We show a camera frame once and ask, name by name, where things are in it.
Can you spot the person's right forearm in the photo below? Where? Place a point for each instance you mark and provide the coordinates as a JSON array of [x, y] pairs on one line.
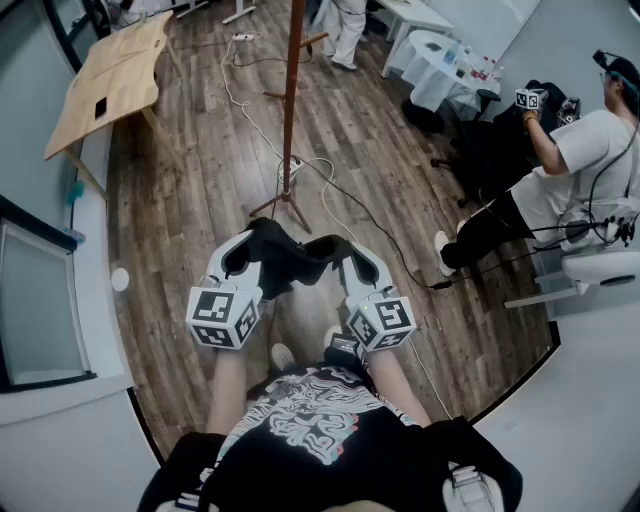
[[395, 385]]

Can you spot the brown wooden coat stand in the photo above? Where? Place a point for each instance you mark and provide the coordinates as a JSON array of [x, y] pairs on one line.
[[289, 125]]

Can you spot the white power strip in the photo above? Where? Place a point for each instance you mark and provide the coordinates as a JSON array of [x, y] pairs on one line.
[[244, 36], [291, 170]]

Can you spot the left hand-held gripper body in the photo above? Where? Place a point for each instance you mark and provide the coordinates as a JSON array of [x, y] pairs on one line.
[[220, 315]]

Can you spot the person's black printed t-shirt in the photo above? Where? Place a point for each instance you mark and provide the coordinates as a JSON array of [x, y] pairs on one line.
[[320, 475]]

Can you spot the white stool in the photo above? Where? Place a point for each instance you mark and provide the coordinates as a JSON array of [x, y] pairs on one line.
[[595, 267]]

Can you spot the small black flat item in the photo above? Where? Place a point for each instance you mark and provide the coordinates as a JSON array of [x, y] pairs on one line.
[[433, 47]]

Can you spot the black framed glass panel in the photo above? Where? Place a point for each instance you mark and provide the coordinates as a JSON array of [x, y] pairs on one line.
[[40, 310]]

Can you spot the black square on table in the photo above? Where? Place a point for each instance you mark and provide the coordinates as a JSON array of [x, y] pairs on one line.
[[101, 108]]

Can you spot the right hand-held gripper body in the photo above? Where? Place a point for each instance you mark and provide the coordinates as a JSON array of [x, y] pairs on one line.
[[385, 320]]

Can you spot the person's light trousers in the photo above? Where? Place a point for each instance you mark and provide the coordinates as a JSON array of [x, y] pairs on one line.
[[310, 320]]

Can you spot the person's light shoe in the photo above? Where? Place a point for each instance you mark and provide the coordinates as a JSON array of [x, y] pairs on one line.
[[283, 357]]

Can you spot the small teal object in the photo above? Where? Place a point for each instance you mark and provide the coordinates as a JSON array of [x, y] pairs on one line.
[[76, 192]]

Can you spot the white round table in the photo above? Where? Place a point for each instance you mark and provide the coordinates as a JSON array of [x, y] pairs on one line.
[[435, 75]]

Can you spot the black waist device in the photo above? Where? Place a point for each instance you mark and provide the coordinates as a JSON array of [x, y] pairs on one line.
[[345, 345]]

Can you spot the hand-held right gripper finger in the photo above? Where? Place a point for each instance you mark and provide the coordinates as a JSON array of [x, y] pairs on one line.
[[351, 285], [382, 272]]

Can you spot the black garment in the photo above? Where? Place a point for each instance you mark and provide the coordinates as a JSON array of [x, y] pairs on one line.
[[282, 262]]

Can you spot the black office chair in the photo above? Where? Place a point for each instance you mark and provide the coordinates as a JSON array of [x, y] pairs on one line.
[[485, 160]]

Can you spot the white bench table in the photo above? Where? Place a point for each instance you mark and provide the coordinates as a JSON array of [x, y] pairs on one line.
[[415, 15]]

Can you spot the cluster of small bottles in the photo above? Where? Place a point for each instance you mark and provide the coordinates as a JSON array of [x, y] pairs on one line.
[[472, 67]]

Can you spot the light wooden table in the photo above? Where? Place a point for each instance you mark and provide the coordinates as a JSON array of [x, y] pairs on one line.
[[115, 75]]

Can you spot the white round disc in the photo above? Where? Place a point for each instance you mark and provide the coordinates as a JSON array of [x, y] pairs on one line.
[[120, 279]]

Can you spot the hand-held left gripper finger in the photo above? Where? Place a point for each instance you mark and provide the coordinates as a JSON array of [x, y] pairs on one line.
[[252, 280], [216, 257]]

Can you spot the person's left forearm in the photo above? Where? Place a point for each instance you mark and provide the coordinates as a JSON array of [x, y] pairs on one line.
[[225, 390]]

